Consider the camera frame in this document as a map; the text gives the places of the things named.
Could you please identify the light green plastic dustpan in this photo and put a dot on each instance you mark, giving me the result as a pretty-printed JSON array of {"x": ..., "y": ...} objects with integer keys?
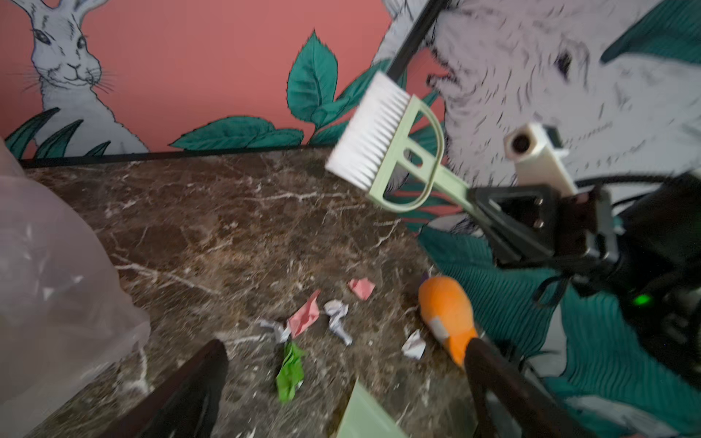
[{"x": 365, "y": 418}]

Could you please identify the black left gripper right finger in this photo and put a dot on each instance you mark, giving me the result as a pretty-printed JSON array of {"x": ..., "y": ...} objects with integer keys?
[{"x": 504, "y": 400}]

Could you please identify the white flat paper scrap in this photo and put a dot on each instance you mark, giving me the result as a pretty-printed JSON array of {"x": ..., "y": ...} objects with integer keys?
[{"x": 414, "y": 346}]

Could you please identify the clear plastic bin liner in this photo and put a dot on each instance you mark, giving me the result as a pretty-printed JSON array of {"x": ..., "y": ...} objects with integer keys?
[{"x": 64, "y": 316}]

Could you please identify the white printed paper scrap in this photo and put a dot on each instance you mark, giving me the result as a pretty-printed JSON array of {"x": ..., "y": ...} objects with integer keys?
[{"x": 281, "y": 332}]

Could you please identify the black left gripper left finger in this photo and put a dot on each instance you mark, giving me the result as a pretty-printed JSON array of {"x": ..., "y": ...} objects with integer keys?
[{"x": 185, "y": 405}]

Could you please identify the pink paper scrap long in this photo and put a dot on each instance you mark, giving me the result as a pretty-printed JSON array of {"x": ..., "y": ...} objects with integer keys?
[{"x": 305, "y": 316}]

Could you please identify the light green hand brush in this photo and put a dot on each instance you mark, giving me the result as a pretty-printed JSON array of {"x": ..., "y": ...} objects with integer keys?
[{"x": 377, "y": 139}]

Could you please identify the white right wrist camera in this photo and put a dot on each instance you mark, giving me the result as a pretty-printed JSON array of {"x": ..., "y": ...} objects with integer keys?
[{"x": 537, "y": 161}]

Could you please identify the green paper scrap upper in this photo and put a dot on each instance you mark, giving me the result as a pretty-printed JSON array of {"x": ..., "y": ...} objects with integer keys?
[{"x": 291, "y": 374}]

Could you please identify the white crumpled paper scrap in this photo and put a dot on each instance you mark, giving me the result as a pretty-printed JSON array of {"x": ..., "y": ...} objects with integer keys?
[{"x": 337, "y": 310}]

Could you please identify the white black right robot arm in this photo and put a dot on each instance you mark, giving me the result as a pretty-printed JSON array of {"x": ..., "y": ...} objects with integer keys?
[{"x": 634, "y": 236}]

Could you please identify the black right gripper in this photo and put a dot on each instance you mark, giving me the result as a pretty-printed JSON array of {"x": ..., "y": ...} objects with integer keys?
[{"x": 524, "y": 229}]

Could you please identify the orange plush fish toy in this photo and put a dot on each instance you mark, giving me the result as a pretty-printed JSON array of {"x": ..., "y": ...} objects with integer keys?
[{"x": 448, "y": 313}]

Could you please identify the pink paper scrap right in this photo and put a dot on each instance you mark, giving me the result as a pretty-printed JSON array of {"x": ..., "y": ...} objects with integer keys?
[{"x": 362, "y": 287}]

